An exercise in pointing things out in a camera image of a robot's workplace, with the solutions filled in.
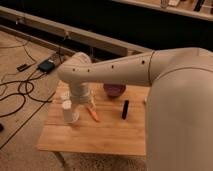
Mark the white ceramic cup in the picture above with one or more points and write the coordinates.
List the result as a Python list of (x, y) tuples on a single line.
[(69, 110)]

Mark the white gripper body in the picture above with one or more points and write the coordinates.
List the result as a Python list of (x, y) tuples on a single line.
[(80, 93)]

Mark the orange carrot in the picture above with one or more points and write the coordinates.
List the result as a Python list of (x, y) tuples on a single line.
[(93, 114)]

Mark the purple bowl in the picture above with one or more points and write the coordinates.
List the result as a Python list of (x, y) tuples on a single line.
[(114, 91)]

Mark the wooden table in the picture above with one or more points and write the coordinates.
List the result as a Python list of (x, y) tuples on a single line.
[(112, 135)]

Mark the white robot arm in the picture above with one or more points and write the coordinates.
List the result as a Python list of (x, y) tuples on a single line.
[(179, 107)]

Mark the black power adapter box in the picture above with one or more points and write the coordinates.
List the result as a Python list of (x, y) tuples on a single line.
[(46, 66)]

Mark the small black device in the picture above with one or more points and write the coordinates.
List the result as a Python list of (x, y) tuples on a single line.
[(23, 67)]

